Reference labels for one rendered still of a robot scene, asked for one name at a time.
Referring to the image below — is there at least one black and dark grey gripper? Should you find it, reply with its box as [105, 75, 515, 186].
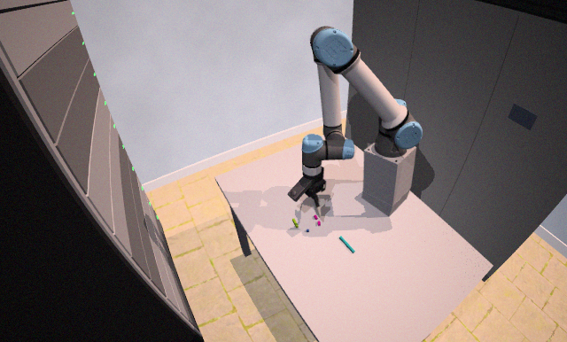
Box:
[302, 167, 326, 218]

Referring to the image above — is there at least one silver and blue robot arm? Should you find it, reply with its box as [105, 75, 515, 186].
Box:
[301, 26, 423, 176]

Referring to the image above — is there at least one turquoise rod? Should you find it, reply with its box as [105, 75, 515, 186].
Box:
[339, 237, 355, 253]

